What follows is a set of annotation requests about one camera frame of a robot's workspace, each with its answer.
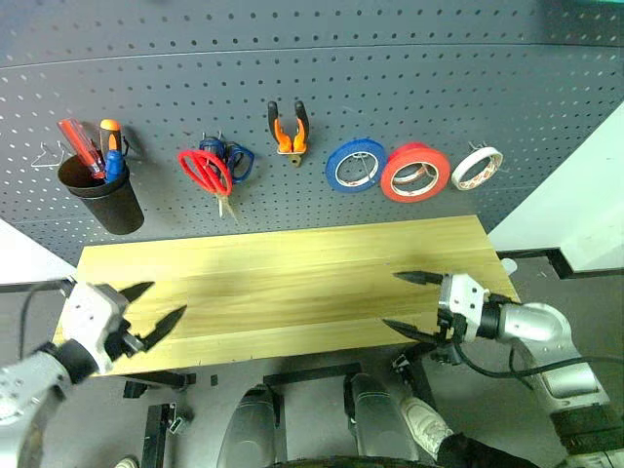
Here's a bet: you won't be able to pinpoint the dark grey perforated pegboard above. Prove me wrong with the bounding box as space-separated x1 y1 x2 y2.
0 0 624 268

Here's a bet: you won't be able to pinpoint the white tape roll red print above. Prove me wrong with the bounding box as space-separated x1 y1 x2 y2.
449 146 505 192

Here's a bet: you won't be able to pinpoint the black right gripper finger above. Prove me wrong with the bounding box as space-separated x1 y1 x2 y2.
380 318 440 347
392 270 444 289

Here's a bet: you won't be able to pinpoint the blue handled screwdriver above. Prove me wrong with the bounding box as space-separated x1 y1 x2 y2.
103 148 130 185

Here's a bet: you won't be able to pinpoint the orange and black pliers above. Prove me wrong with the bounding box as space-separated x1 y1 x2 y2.
266 98 312 168

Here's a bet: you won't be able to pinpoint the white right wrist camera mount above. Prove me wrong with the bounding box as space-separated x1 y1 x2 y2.
436 273 491 343

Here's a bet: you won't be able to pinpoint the red handled scissors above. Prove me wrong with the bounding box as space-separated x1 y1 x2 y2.
176 148 241 221

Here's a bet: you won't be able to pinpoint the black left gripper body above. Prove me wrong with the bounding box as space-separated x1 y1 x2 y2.
103 314 150 363

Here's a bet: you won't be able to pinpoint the black cup holder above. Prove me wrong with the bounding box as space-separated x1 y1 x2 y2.
57 154 146 237

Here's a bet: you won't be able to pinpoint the dark grey rounded shape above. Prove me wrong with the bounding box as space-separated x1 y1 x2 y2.
215 383 283 468
346 372 421 463

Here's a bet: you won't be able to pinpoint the red transparent handle screwdriver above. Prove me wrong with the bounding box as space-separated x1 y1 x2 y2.
57 118 107 179

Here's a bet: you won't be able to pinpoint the orange and black screwdriver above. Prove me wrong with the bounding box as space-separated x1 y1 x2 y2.
98 118 124 156

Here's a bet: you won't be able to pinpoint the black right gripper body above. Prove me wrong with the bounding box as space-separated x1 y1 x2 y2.
430 314 472 367

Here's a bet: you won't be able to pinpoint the blue tape roll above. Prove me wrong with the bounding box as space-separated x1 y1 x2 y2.
324 136 390 194

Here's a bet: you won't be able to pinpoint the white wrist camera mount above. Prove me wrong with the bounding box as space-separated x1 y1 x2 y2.
436 273 491 343
61 282 132 376

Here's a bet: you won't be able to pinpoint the blue handled scissors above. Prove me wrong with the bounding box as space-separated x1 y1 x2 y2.
198 136 256 185

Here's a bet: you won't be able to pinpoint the black metal table frame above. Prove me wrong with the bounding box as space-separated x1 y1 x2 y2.
121 346 438 468

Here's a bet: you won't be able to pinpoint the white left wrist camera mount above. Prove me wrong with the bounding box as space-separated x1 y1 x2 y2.
61 282 132 376

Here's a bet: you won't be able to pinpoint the wide red tape roll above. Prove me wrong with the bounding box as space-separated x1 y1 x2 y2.
379 141 451 204

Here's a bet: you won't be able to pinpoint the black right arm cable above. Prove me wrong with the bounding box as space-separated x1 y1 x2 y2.
448 339 624 382

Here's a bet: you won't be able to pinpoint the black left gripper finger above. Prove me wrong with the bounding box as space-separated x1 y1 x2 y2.
140 304 189 353
118 281 156 308

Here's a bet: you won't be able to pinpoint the thin red tape roll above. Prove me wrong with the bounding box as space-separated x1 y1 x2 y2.
391 162 439 197

